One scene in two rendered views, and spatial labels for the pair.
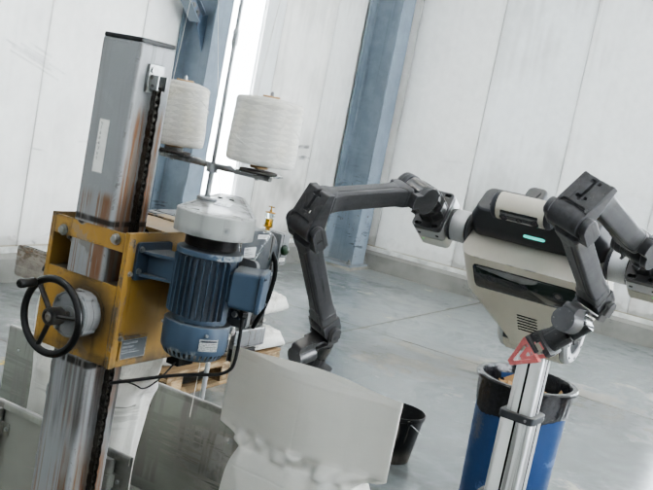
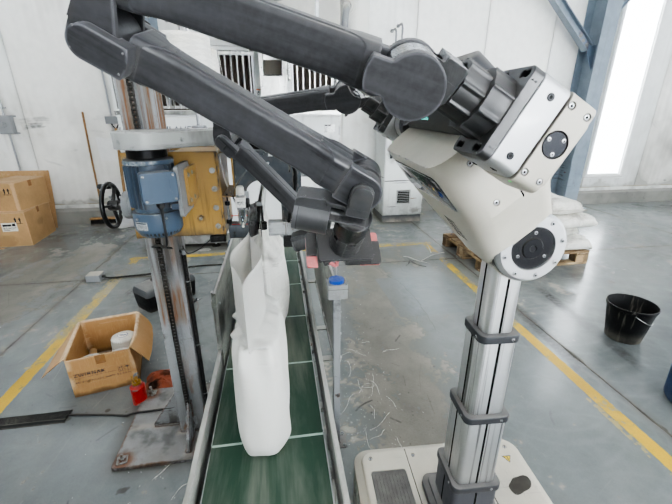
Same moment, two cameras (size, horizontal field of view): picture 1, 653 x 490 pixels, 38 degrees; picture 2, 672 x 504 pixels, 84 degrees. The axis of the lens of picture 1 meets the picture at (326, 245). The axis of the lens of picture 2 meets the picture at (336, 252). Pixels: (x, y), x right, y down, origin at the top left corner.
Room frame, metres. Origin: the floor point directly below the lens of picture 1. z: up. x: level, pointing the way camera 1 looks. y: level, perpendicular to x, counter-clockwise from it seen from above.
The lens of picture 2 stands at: (1.83, -1.08, 1.48)
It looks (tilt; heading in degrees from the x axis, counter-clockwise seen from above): 21 degrees down; 53
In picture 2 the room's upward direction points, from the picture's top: straight up
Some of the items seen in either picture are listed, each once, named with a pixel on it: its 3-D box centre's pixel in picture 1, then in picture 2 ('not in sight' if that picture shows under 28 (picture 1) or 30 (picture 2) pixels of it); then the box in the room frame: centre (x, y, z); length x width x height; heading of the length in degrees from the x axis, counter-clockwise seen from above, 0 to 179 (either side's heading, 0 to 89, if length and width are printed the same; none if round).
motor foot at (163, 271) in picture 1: (166, 264); not in sight; (2.11, 0.35, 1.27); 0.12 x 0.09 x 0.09; 151
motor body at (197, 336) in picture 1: (200, 301); (154, 197); (2.10, 0.25, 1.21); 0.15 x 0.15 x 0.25
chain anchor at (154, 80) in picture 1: (157, 80); not in sight; (2.12, 0.44, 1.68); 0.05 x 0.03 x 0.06; 151
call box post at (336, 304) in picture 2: not in sight; (336, 374); (2.65, -0.02, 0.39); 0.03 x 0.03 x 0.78; 61
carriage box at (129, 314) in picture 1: (127, 285); (181, 189); (2.24, 0.45, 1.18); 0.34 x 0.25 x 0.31; 151
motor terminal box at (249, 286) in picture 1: (249, 294); (158, 190); (2.09, 0.15, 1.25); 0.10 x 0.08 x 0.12; 176
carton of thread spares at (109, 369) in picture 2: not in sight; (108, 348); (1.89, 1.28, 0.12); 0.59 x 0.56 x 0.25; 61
